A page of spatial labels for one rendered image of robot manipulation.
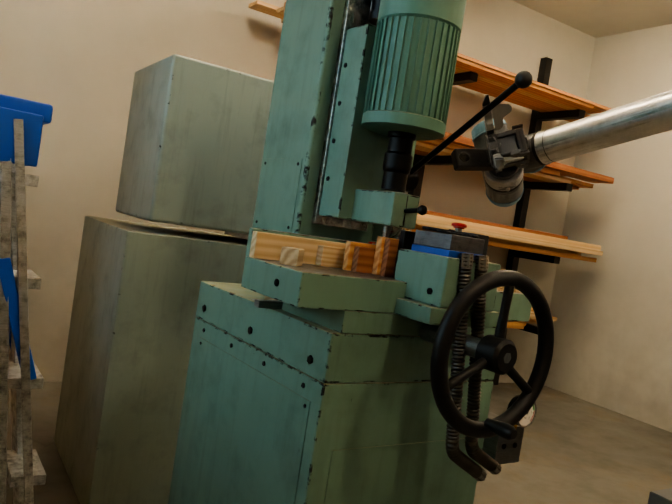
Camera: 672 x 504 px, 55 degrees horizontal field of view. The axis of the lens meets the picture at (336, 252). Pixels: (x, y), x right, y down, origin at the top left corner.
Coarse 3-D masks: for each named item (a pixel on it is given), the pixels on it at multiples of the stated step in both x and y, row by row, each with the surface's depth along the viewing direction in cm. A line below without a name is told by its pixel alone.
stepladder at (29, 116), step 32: (0, 96) 146; (0, 128) 145; (32, 128) 149; (0, 160) 146; (32, 160) 150; (0, 192) 160; (0, 224) 161; (0, 256) 148; (0, 288) 149; (32, 288) 154; (0, 320) 150; (0, 352) 150; (0, 384) 151; (32, 384) 156; (0, 416) 152; (0, 448) 152; (0, 480) 153; (32, 480) 156
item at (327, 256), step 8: (320, 248) 128; (328, 248) 128; (336, 248) 129; (344, 248) 132; (320, 256) 128; (328, 256) 128; (336, 256) 130; (320, 264) 128; (328, 264) 129; (336, 264) 130
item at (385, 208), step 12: (360, 192) 140; (372, 192) 137; (384, 192) 134; (396, 192) 131; (360, 204) 140; (372, 204) 136; (384, 204) 133; (396, 204) 131; (408, 204) 133; (360, 216) 139; (372, 216) 136; (384, 216) 133; (396, 216) 132; (408, 216) 134; (384, 228) 136; (408, 228) 134
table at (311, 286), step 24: (264, 264) 118; (312, 264) 129; (264, 288) 117; (288, 288) 110; (312, 288) 109; (336, 288) 111; (360, 288) 114; (384, 288) 117; (384, 312) 118; (408, 312) 116; (432, 312) 112; (528, 312) 141
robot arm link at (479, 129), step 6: (504, 120) 165; (480, 126) 163; (504, 126) 163; (474, 132) 165; (480, 132) 163; (498, 132) 161; (474, 138) 164; (480, 138) 162; (474, 144) 165; (480, 144) 162; (486, 144) 161
